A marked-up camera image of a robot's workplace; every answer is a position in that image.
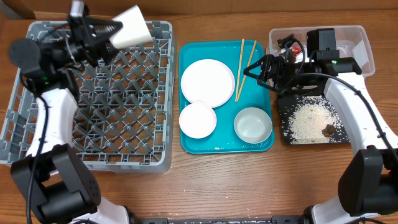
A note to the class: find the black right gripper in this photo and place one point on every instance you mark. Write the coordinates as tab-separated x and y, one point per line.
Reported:
273	72

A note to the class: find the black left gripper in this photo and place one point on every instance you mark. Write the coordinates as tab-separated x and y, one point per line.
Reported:
87	45

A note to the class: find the white paper cup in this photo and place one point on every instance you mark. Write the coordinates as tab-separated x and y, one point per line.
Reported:
134	31

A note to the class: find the red snack wrapper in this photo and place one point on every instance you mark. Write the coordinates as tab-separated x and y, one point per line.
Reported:
296	50

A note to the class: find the grey bowl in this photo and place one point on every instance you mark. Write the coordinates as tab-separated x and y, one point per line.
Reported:
253	125

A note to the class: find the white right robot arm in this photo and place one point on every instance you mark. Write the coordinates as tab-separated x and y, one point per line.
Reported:
368	187

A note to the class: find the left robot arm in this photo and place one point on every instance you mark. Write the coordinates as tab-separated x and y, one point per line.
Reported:
56	184

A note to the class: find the grey dishwasher rack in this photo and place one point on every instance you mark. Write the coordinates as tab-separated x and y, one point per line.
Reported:
124	119

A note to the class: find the left wooden chopstick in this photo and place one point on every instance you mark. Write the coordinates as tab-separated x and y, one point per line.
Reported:
239	69

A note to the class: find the black tray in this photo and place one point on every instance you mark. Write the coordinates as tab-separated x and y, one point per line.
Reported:
311	124

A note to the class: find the large white plate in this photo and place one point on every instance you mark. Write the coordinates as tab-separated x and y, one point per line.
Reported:
208	81

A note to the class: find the rice pile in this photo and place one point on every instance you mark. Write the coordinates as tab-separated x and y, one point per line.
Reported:
311	119

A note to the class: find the brown food scrap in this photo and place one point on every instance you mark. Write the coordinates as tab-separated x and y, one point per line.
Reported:
329	131

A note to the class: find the clear plastic bin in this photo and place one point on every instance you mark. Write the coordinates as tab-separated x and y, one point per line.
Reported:
351	41

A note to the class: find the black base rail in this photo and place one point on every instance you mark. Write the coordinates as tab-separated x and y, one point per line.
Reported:
276	219

